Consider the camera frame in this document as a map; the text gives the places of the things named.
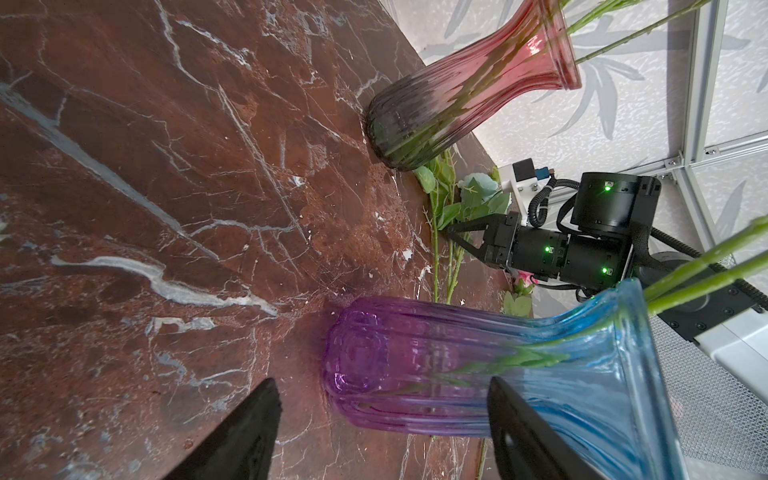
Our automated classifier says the blue purple glass vase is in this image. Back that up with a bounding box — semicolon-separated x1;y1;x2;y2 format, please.
322;280;687;479

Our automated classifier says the pink blossom spray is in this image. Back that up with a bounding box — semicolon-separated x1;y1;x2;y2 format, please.
502;270;537;318

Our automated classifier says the red smoky glass vase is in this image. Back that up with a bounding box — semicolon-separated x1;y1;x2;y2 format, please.
365;0;582;171

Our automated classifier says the white wire mesh basket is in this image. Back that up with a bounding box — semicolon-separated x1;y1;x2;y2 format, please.
650;317;767;479

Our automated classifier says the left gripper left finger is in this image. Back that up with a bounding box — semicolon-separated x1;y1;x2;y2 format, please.
166;378;282;479

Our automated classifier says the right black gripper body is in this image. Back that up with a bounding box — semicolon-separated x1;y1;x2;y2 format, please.
481;212;569;279

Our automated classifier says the flower bunch on table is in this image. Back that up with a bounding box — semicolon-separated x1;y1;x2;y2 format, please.
414;149;511;304

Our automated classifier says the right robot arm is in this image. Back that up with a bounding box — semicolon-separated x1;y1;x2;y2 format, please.
438;169;767;397

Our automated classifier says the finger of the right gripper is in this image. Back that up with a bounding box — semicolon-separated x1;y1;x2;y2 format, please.
446;232;488;264
446;215;504;234

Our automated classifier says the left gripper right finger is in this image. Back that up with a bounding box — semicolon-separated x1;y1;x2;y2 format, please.
487;376;602;480

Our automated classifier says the coral pink rose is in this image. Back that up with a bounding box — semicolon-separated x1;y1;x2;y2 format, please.
437;214;767;387
643;251;767;316

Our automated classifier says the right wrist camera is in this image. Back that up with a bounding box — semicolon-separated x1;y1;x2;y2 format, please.
498;158;554;226

